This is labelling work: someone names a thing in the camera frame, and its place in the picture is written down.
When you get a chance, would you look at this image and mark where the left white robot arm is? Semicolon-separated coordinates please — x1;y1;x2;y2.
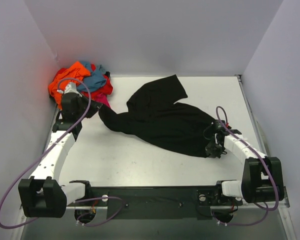
18;92;102;218

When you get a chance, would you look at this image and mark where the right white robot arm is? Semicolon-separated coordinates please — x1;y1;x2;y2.
203;120;285;205

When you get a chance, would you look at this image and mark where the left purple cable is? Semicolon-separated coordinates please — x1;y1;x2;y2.
0;77;123;230

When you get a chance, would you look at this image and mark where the orange t shirt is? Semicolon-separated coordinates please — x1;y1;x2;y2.
48;61;91;110

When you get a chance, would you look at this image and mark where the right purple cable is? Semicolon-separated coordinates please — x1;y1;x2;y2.
211;106;281;227

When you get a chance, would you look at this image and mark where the black t shirt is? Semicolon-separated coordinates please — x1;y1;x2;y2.
98;75;215;158

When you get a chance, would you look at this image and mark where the aluminium frame rail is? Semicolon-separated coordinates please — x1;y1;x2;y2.
20;186;290;210

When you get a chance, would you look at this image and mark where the red t shirt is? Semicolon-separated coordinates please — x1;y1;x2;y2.
56;67;114;98

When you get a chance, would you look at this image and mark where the purple cable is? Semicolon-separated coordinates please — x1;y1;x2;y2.
0;77;123;230
211;106;281;227

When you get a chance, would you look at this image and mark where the pink t shirt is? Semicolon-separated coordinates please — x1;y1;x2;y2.
92;93;111;108

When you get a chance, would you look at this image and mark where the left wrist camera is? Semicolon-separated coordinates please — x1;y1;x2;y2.
63;82;79;94

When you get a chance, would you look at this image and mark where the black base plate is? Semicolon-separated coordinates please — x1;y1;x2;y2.
70;185;243;220

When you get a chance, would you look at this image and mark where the blue t shirt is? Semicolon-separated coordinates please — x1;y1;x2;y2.
76;61;107;93

